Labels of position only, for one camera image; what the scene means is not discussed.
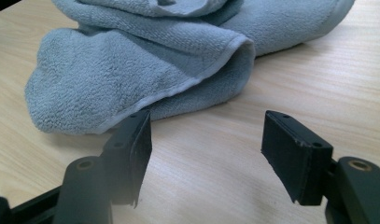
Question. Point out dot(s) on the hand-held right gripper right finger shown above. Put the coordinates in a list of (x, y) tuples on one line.
[(296, 158)]

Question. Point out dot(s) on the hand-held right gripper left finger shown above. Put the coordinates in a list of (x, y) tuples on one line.
[(128, 155)]

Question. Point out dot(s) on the light blue towel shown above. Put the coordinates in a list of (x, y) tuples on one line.
[(122, 71)]

